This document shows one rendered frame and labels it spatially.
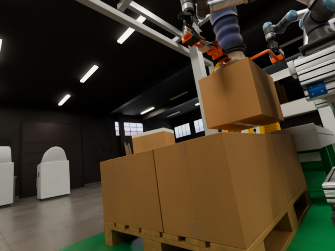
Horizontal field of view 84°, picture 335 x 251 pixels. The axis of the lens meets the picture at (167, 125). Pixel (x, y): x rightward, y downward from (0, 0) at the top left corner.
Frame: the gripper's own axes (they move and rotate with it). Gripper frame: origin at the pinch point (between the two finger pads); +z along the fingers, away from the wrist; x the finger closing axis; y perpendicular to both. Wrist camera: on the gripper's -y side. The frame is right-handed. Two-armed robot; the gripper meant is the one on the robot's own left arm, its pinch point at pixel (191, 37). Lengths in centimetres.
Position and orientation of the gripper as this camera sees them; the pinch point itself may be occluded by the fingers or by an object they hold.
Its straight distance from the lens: 130.1
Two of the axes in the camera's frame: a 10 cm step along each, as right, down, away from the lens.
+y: 7.1, 0.4, 7.1
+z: 1.4, 9.7, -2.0
